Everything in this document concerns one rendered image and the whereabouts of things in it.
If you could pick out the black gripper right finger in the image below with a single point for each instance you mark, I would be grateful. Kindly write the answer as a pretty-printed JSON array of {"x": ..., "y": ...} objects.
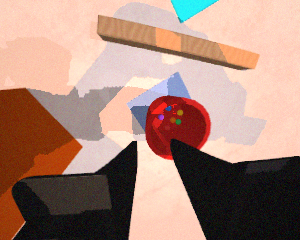
[{"x": 217, "y": 188}]

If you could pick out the red cup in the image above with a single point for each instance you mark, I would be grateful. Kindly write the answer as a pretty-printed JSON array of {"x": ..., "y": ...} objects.
[{"x": 193, "y": 130}]

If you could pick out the tan wooden bar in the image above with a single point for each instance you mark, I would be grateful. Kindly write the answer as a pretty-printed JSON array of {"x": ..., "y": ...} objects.
[{"x": 169, "y": 42}]

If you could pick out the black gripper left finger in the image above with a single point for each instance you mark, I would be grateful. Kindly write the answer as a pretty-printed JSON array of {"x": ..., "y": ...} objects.
[{"x": 109, "y": 191}]

